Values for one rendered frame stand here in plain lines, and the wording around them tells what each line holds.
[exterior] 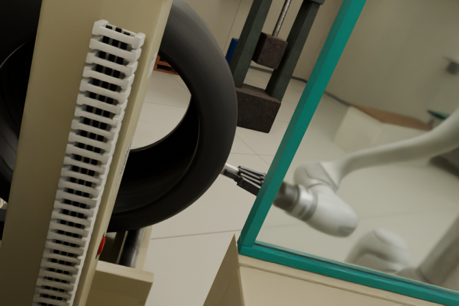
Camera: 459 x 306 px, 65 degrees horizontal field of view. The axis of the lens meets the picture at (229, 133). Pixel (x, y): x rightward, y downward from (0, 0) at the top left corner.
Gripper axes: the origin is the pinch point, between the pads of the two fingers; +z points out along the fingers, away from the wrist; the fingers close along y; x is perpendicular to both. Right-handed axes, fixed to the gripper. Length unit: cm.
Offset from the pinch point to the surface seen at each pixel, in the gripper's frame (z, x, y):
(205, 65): 18.0, -24.8, 15.9
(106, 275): 17.9, 18.3, 28.0
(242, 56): -56, 13, -381
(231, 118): 7.9, -16.7, 12.6
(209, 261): -50, 104, -96
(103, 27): 32, -29, 45
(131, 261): 13.7, 19.8, 20.6
